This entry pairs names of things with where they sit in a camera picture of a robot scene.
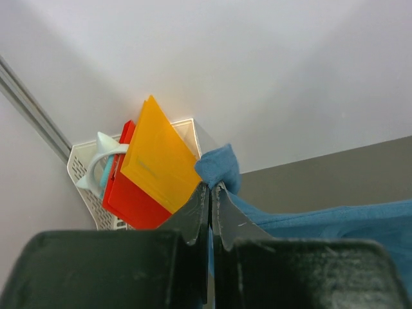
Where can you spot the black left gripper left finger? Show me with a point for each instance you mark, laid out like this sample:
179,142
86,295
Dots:
165,267

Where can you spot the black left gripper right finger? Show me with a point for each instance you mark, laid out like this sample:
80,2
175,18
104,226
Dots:
252,269

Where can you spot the blue t shirt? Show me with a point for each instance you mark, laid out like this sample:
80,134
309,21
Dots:
388,224

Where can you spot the red plastic board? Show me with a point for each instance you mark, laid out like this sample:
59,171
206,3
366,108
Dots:
128,202

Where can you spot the orange plastic board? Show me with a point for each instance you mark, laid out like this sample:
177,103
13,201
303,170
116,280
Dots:
158,161

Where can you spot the white perforated plastic basket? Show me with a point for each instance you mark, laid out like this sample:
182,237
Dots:
86,168

